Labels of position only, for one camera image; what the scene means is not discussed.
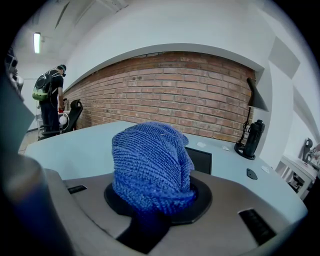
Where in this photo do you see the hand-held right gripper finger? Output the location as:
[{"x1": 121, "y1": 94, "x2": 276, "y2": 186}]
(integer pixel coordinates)
[{"x1": 115, "y1": 216, "x2": 171, "y2": 255}]

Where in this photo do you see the blue knitted cloth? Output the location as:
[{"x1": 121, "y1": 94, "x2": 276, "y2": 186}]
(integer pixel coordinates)
[{"x1": 110, "y1": 121, "x2": 197, "y2": 223}]

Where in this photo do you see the grey telephone with black pad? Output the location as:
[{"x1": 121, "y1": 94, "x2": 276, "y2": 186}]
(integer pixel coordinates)
[{"x1": 41, "y1": 168, "x2": 309, "y2": 256}]

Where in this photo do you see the black screen panel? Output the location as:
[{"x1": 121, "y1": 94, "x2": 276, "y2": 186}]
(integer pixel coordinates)
[{"x1": 184, "y1": 146, "x2": 213, "y2": 175}]

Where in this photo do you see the small black plate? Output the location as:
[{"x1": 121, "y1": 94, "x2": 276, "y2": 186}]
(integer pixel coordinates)
[{"x1": 246, "y1": 167, "x2": 259, "y2": 181}]

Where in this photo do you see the black office chair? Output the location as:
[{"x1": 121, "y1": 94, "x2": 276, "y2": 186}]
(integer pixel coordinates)
[{"x1": 37, "y1": 98, "x2": 84, "y2": 141}]

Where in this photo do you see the black water bottle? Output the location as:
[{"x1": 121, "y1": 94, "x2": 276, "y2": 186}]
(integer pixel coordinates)
[{"x1": 243, "y1": 119, "x2": 266, "y2": 157}]

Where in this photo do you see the white side table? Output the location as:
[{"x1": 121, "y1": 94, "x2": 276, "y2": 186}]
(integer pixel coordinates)
[{"x1": 274, "y1": 154, "x2": 320, "y2": 201}]

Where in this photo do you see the dark flat panel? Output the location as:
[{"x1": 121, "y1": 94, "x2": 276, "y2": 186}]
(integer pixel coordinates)
[{"x1": 0, "y1": 56, "x2": 35, "y2": 154}]

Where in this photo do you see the black cone desk lamp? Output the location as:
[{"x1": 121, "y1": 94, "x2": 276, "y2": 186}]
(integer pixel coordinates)
[{"x1": 233, "y1": 77, "x2": 270, "y2": 160}]

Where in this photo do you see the black curved stand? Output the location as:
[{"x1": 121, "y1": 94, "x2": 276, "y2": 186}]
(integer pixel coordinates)
[{"x1": 302, "y1": 137, "x2": 314, "y2": 161}]

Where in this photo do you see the ceiling tube light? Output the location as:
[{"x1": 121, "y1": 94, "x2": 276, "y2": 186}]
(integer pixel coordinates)
[{"x1": 33, "y1": 31, "x2": 42, "y2": 54}]

